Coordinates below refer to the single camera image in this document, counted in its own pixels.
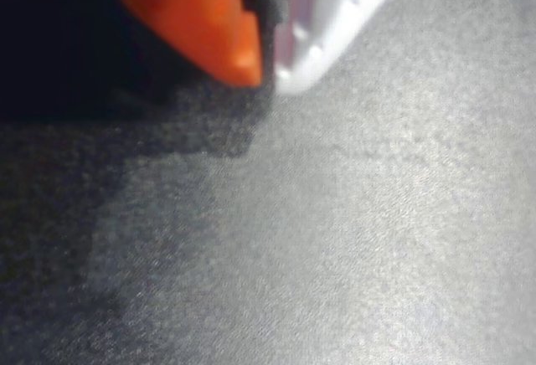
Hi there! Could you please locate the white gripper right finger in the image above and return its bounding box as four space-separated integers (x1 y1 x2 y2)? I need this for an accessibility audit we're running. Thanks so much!
273 0 415 95

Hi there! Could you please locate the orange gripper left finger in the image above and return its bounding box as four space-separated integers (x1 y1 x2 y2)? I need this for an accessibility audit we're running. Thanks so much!
102 0 265 88

